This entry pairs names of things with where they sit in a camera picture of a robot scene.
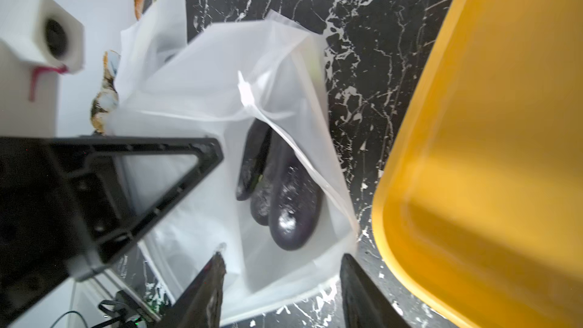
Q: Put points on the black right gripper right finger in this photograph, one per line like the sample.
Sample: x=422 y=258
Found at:
x=364 y=305

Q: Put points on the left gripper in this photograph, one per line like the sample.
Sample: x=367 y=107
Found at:
x=72 y=206

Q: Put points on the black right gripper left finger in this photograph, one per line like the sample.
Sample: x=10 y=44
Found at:
x=200 y=304

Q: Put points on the purple eggplant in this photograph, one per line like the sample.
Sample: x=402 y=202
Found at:
x=268 y=195
x=254 y=159
x=295 y=205

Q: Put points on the yellow plastic tray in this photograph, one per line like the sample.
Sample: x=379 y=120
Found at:
x=479 y=210

